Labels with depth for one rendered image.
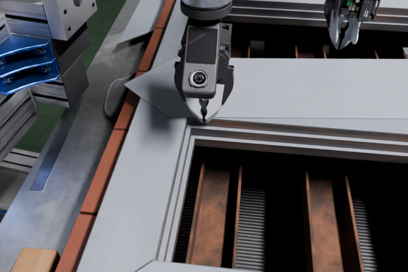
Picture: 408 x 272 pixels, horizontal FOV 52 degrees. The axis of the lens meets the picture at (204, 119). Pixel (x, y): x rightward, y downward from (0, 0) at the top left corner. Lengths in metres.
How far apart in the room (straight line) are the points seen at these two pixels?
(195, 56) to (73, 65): 0.46
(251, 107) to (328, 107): 0.13
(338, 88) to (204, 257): 0.38
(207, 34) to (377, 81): 0.38
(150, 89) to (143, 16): 0.59
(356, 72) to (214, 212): 0.38
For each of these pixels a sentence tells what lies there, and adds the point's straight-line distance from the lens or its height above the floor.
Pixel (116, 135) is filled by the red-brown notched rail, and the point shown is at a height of 0.83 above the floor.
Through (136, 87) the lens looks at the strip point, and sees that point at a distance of 0.77.
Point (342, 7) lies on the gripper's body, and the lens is 0.82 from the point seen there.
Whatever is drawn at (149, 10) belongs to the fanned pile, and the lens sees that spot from 1.36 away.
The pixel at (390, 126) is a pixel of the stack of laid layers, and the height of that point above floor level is 0.87.
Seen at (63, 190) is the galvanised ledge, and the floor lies 0.68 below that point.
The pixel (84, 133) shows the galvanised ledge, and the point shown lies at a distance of 0.98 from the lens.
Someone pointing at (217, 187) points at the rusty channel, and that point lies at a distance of 0.84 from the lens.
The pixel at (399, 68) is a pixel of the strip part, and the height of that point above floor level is 0.87.
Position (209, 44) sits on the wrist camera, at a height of 1.03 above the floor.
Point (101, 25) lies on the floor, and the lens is 2.82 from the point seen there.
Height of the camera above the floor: 1.33
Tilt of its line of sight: 42 degrees down
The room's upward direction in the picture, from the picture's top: straight up
